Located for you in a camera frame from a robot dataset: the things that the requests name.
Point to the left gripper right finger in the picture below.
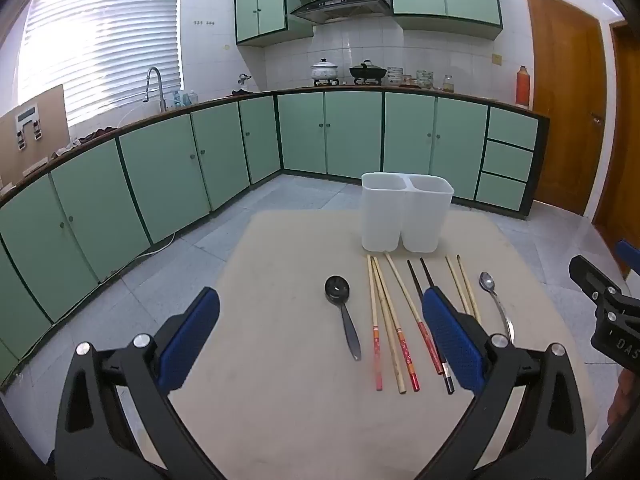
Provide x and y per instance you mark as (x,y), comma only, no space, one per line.
(547,439)

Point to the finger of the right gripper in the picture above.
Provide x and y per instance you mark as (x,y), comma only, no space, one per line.
(593,283)
(627,253)

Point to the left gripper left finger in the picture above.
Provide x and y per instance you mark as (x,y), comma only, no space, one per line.
(93,439)

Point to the black chopstick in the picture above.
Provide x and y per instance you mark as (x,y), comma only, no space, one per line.
(427,273)
(417,284)

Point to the silver metal spoon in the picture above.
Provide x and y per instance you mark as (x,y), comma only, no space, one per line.
(487,283)

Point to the bamboo chopstick floral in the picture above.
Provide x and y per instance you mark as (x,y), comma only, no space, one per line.
(459,287)

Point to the bamboo chopstick orange red end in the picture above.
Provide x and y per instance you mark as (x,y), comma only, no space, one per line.
(399,333)

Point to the bamboo chopstick red floral end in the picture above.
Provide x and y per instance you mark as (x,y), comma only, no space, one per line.
(375,330)

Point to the bamboo chopstick red handle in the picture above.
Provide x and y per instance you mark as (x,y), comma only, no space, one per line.
(411,305)

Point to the plain bamboo chopstick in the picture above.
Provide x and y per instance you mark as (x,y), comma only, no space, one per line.
(389,328)

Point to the black plastic spoon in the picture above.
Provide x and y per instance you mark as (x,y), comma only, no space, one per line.
(337,292)

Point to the green lower kitchen cabinets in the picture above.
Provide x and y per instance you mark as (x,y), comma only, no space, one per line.
(85,215)

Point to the right hand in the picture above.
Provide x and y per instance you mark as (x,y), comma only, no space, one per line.
(623,397)

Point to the wooden door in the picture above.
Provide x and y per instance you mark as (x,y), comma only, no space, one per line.
(569,89)
(617,215)

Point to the orange thermos bottle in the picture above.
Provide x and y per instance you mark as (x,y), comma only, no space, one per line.
(522,87)

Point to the white double utensil holder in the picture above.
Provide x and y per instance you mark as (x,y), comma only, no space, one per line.
(408,209)

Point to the glass jar with lid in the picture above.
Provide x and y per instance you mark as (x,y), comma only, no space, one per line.
(448,84)

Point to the cardboard box with label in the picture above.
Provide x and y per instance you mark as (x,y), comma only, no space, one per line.
(31,133)

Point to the black wok with lid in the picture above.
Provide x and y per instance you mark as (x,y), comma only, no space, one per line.
(367,73)

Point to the white cooking pot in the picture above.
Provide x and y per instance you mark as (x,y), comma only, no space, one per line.
(324,73)

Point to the black range hood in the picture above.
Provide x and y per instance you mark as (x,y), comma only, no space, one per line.
(324,11)

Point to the white window blinds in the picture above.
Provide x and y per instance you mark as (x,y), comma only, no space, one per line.
(105,53)

